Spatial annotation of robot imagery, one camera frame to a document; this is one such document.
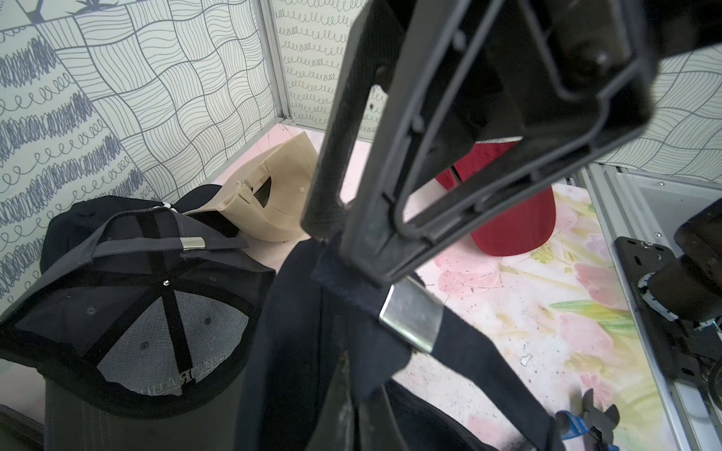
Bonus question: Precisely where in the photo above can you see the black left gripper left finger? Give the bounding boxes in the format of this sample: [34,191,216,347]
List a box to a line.
[306,353,355,451]

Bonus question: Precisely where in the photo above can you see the blue handled pliers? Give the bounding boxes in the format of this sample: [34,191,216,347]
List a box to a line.
[555,389,620,451]

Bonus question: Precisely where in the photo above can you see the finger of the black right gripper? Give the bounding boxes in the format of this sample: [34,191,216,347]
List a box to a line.
[338,1,657,284]
[301,0,406,240]

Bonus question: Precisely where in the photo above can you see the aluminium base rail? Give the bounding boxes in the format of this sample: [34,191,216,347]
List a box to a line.
[578,163,721,450]

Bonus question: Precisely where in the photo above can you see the beige baseball cap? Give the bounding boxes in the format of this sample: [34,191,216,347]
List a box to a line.
[188,133,319,242]

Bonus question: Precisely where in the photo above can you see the navy baseball cap metal buckle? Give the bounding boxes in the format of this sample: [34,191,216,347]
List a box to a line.
[233,236,565,451]

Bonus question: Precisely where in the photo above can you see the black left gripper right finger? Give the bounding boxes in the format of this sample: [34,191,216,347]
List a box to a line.
[360,386,408,451]

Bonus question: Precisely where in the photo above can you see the dark red baseball cap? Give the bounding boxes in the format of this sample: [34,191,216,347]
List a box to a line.
[435,140,558,257]

